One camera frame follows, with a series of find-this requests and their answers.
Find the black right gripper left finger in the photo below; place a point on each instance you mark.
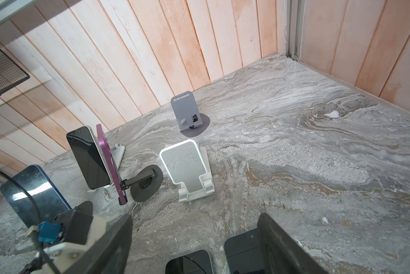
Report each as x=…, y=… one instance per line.
x=109, y=254

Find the black phone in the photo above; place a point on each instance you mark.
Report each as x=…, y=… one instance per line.
x=243, y=253

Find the white-edged phone on stand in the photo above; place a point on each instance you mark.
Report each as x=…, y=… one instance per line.
x=88, y=156

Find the blue-edged phone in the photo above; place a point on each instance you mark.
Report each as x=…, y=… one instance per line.
x=35, y=181

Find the pink-edged phone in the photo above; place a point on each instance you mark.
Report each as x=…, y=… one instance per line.
x=110, y=165

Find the white folding phone stand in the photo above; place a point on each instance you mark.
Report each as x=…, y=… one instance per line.
x=117, y=152

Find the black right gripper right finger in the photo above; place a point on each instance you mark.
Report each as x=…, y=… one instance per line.
x=280, y=253

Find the dark round stand pink phone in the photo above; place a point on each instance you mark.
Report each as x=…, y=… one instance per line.
x=143, y=186

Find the grey round phone stand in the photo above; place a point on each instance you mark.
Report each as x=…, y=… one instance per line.
x=190, y=121

